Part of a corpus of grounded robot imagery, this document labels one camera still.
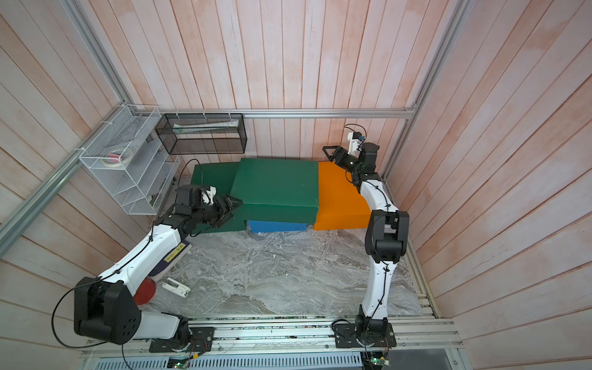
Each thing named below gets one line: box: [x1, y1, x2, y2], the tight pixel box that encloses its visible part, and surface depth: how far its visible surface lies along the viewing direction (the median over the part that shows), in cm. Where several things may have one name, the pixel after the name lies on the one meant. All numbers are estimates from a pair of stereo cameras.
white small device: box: [161, 277, 192, 299], surface depth 83 cm
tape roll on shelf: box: [101, 148, 133, 167], surface depth 75 cm
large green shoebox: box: [229, 158, 319, 225], surface depth 87 cm
